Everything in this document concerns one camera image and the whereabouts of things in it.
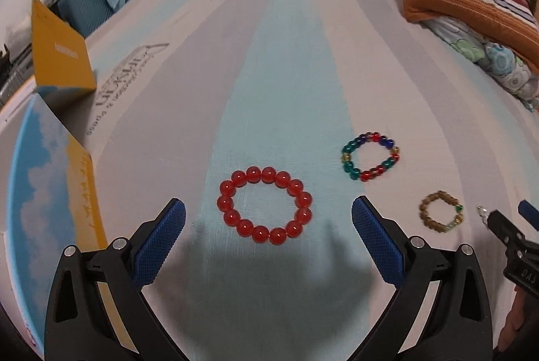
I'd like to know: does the grey radio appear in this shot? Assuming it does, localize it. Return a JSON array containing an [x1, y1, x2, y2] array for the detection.
[[0, 45, 37, 109]]

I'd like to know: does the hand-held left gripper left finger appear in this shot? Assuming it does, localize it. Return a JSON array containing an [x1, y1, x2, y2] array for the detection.
[[44, 198, 187, 361]]

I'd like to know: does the brown wooden bead bracelet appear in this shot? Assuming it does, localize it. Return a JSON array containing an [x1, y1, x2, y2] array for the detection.
[[419, 190, 465, 233]]

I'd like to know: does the blue ribbed case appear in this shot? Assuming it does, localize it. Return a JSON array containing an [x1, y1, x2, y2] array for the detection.
[[57, 0, 127, 38]]

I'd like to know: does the red bead bracelet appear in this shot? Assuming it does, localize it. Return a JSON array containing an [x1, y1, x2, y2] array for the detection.
[[217, 166, 314, 246]]

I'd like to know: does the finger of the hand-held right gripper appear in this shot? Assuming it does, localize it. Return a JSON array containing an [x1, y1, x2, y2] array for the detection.
[[519, 200, 539, 233], [486, 209, 539, 261]]

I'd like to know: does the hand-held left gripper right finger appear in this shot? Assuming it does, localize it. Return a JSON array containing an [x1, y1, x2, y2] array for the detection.
[[351, 195, 494, 361]]

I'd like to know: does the person's right hand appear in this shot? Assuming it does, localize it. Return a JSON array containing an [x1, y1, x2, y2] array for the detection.
[[498, 286, 527, 350]]

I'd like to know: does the multicolour bead bracelet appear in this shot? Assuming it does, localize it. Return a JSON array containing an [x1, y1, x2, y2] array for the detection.
[[340, 131, 401, 182]]

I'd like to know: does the striped bed sheet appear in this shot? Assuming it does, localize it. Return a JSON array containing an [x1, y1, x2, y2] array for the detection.
[[0, 0, 539, 361]]

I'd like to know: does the floral quilt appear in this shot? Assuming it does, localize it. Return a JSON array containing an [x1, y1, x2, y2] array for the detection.
[[430, 16, 539, 114]]

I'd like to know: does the blue and yellow cardboard box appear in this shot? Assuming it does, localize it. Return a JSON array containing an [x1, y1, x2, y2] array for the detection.
[[0, 79, 141, 357]]

